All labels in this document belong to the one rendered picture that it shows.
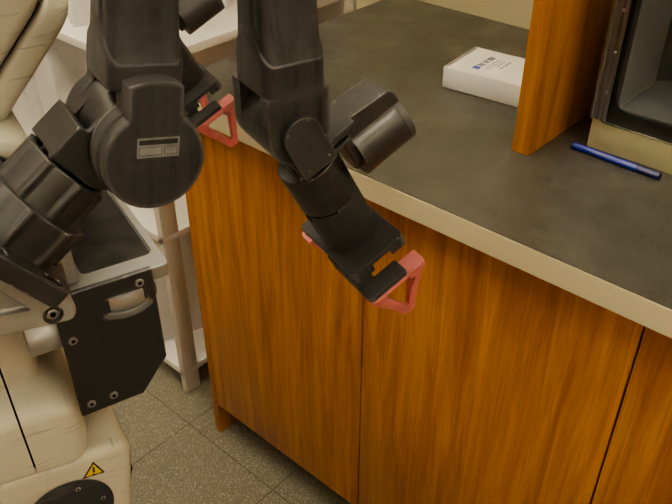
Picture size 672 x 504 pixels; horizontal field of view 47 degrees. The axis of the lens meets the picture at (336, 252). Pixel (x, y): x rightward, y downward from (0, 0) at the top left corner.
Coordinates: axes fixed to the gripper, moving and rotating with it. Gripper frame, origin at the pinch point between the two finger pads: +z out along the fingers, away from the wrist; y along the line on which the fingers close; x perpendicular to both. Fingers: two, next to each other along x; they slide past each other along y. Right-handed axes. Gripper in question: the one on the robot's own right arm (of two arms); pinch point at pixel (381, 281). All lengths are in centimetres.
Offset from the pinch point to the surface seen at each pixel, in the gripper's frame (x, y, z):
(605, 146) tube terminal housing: -44, 15, 28
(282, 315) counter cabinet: 10, 51, 48
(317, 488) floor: 29, 47, 97
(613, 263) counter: -24.9, -5.9, 19.0
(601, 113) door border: -45, 16, 22
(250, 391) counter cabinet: 26, 62, 72
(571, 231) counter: -25.6, 1.9, 19.3
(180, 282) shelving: 24, 92, 60
